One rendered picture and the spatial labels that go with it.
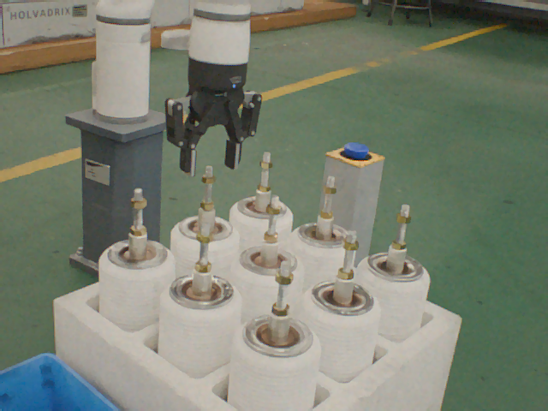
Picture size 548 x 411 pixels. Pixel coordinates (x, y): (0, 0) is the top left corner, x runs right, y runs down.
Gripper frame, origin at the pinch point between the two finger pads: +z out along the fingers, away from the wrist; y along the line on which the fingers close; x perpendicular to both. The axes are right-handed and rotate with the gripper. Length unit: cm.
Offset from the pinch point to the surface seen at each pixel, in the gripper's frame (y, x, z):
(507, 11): 456, 246, 25
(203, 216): -1.1, -0.7, 7.5
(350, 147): 27.4, 0.5, 1.8
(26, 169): 8, 93, 36
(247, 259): -0.7, -10.5, 9.5
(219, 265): -0.8, -5.0, 13.2
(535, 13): 463, 225, 23
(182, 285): -11.2, -12.0, 9.6
